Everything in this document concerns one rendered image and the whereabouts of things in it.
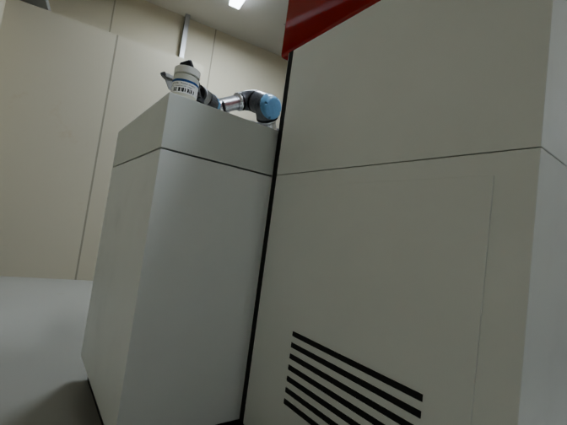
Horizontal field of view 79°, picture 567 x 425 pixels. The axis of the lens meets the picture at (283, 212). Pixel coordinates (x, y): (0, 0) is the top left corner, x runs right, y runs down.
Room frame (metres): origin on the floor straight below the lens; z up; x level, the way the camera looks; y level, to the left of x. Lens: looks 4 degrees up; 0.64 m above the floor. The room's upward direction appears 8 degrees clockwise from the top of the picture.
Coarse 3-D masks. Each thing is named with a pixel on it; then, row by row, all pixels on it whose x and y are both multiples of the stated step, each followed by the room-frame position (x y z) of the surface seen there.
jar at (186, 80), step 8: (176, 72) 0.90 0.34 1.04; (184, 72) 0.90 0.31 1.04; (192, 72) 0.90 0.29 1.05; (176, 80) 0.90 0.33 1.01; (184, 80) 0.89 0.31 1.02; (192, 80) 0.90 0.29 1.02; (176, 88) 0.89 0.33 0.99; (184, 88) 0.89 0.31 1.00; (192, 88) 0.91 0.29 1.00; (184, 96) 0.90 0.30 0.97; (192, 96) 0.91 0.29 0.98
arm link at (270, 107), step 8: (256, 96) 1.70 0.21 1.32; (264, 96) 1.68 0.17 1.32; (272, 96) 1.67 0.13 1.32; (248, 104) 1.74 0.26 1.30; (256, 104) 1.70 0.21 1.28; (264, 104) 1.66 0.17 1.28; (272, 104) 1.68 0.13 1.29; (280, 104) 1.72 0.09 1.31; (256, 112) 1.73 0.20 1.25; (264, 112) 1.68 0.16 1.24; (272, 112) 1.70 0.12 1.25; (256, 120) 1.78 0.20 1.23; (264, 120) 1.74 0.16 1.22; (272, 120) 1.74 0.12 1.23
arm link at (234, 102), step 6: (246, 90) 1.76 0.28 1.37; (252, 90) 1.74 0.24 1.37; (228, 96) 1.72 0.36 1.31; (234, 96) 1.72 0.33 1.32; (240, 96) 1.73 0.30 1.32; (246, 96) 1.74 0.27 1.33; (228, 102) 1.69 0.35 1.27; (234, 102) 1.71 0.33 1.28; (240, 102) 1.74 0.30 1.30; (246, 102) 1.75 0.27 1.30; (222, 108) 1.68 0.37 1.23; (228, 108) 1.70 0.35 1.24; (234, 108) 1.73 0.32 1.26; (240, 108) 1.76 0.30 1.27; (246, 108) 1.78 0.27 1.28
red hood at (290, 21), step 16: (304, 0) 1.02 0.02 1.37; (320, 0) 0.95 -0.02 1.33; (336, 0) 0.90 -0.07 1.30; (352, 0) 0.85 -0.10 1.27; (368, 0) 0.80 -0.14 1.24; (288, 16) 1.08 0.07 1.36; (304, 16) 1.01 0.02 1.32; (320, 16) 0.95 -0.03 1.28; (336, 16) 0.89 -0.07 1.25; (352, 16) 0.85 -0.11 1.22; (288, 32) 1.07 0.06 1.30; (304, 32) 1.00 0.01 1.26; (320, 32) 0.94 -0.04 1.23; (288, 48) 1.06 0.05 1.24
